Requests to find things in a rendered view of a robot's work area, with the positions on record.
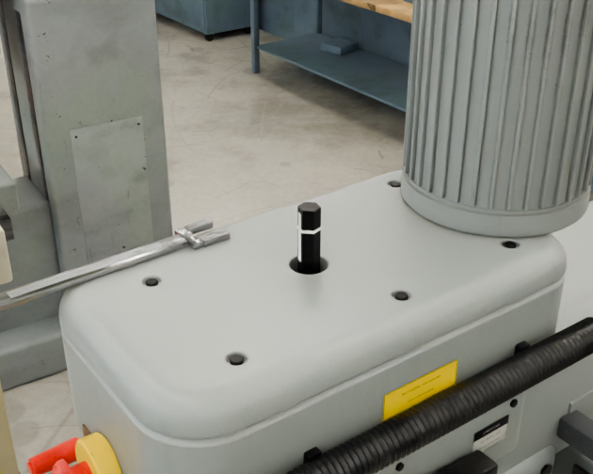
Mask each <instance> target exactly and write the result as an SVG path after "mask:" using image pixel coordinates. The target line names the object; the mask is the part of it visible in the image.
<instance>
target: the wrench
mask: <svg viewBox="0 0 593 474"><path fill-rule="evenodd" d="M212 227H213V220H211V219H210V218H206V219H203V220H201V221H198V222H195V223H192V224H189V225H186V226H184V227H183V228H179V229H176V230H174V234H175V235H173V236H170V237H168V238H165V239H162V240H159V241H156V242H153V243H150V244H147V245H143V246H140V247H137V248H134V249H131V250H128V251H125V252H122V253H120V254H117V255H114V256H111V257H108V258H105V259H102V260H99V261H95V262H92V263H89V264H86V265H83V266H80V267H77V268H74V269H71V270H69V271H66V272H63V273H60V274H57V275H54V276H49V277H47V278H44V279H41V280H38V281H35V282H32V283H29V284H26V285H23V286H21V287H18V288H15V289H12V290H9V291H6V292H1V293H0V311H1V310H4V309H7V308H12V307H15V306H18V305H21V304H23V303H25V302H28V301H31V300H34V299H37V298H40V297H43V296H45V295H48V294H51V293H54V292H58V291H61V290H64V289H67V288H70V287H72V286H75V285H78V284H81V283H84V282H87V281H89V280H92V279H94V278H97V277H102V276H105V275H108V274H111V273H114V272H117V271H119V270H121V269H124V268H127V267H130V266H133V265H136V264H139V263H142V262H144V261H148V260H151V259H154V258H157V257H160V256H163V255H166V254H168V253H171V252H174V251H177V250H179V249H182V248H185V247H188V246H190V247H191V248H193V249H195V250H196V249H199V248H202V247H206V246H209V245H214V244H217V243H220V242H223V241H225V240H228V239H230V233H229V232H228V231H227V230H225V229H221V230H218V231H216V232H213V233H210V234H207V235H204V236H201V237H200V238H198V237H197V236H196V235H194V234H196V233H199V232H202V231H205V230H208V229H211V228H212Z"/></svg>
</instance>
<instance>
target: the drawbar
mask: <svg viewBox="0 0 593 474"><path fill-rule="evenodd" d="M298 213H300V214H301V229H302V230H311V231H314V230H316V229H318V228H320V227H321V207H320V206H319V205H318V204H317V203H316V202H303V203H302V204H300V205H298V206H297V225H298ZM320 244H321V230H319V231H317V232H316V233H315V234H310V233H301V262H300V260H299V259H298V229H297V272H298V273H300V274H304V275H314V274H319V273H320Z"/></svg>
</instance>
